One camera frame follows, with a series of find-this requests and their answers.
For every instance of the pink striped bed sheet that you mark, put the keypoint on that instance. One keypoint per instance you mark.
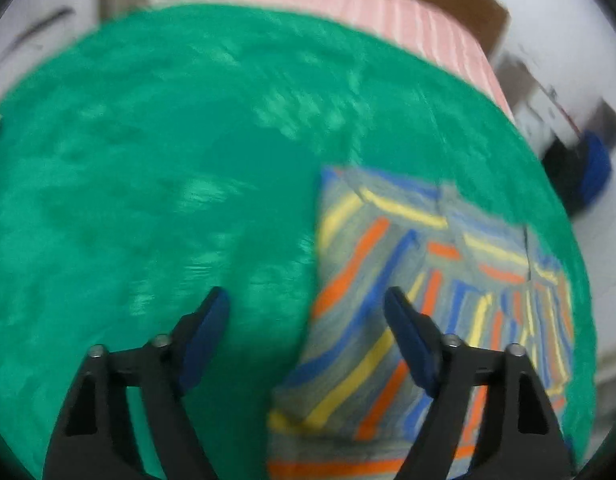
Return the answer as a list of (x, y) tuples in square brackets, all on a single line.
[(413, 25)]

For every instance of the green velvet blanket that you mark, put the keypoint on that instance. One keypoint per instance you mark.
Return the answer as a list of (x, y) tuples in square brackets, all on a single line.
[(138, 185)]

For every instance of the blue garment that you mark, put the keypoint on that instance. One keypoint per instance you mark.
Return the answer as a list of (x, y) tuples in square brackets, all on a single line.
[(595, 170)]

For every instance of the striped knit sweater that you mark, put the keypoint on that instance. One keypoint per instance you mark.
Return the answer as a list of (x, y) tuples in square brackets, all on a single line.
[(388, 280)]

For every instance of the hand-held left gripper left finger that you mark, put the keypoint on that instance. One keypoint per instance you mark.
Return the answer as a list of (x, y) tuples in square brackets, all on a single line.
[(205, 340)]

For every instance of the black jacket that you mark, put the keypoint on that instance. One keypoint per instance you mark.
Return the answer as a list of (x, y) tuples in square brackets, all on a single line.
[(560, 175)]

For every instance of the thin black item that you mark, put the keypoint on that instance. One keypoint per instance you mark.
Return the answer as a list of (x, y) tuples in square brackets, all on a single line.
[(38, 30)]

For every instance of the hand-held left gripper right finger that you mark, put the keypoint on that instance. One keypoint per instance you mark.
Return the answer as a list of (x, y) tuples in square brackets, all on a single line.
[(413, 340)]

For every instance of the white desk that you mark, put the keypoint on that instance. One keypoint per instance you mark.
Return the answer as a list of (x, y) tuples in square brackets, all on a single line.
[(553, 105)]

